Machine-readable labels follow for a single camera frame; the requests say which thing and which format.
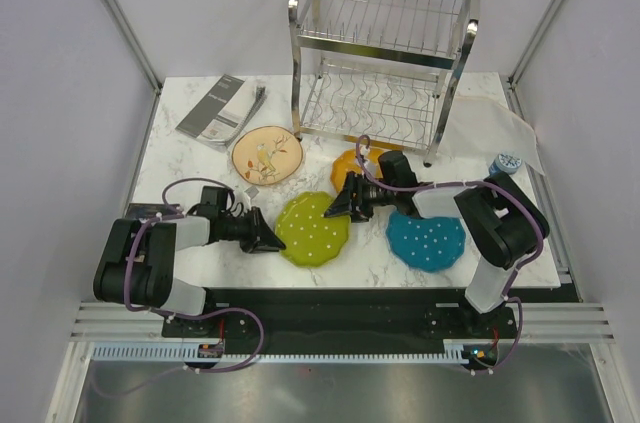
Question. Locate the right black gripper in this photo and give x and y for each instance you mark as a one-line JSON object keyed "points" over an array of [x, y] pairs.
{"points": [[345, 203]]}

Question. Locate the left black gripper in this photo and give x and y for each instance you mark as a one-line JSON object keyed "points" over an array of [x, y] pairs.
{"points": [[265, 240]]}

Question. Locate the green polka dot plate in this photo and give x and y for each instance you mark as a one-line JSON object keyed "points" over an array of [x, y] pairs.
{"points": [[311, 239]]}

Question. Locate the blue polka dot plate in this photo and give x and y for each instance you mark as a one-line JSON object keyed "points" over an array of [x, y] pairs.
{"points": [[430, 245]]}

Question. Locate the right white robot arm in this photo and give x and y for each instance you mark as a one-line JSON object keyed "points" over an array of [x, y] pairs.
{"points": [[506, 228]]}

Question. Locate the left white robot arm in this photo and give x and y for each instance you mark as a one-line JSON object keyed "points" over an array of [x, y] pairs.
{"points": [[136, 268]]}

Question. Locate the stainless steel dish rack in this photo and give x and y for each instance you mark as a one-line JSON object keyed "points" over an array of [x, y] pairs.
{"points": [[388, 69]]}

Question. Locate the orange polka dot plate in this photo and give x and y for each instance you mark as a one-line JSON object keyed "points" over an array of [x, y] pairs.
{"points": [[347, 162]]}

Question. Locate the beige bird plate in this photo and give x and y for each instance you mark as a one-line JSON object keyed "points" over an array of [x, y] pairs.
{"points": [[267, 155]]}

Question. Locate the Tale of Two Cities book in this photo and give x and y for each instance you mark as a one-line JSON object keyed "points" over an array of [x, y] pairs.
{"points": [[144, 211]]}

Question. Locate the grey spiral bound booklet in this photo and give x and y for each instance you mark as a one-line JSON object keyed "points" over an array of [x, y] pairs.
{"points": [[223, 112]]}

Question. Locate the white cloth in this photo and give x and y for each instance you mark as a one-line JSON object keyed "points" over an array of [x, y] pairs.
{"points": [[481, 127]]}

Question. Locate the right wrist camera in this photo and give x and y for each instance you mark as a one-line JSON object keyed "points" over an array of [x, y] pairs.
{"points": [[370, 165]]}

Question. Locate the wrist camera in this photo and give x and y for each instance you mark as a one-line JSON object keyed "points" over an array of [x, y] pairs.
{"points": [[370, 165], [251, 192]]}

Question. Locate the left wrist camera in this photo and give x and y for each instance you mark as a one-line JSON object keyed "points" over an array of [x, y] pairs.
{"points": [[251, 192]]}

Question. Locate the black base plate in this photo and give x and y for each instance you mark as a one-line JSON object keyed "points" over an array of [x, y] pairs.
{"points": [[344, 319]]}

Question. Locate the white slotted cable duct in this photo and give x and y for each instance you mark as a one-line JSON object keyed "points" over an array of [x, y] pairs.
{"points": [[182, 351]]}

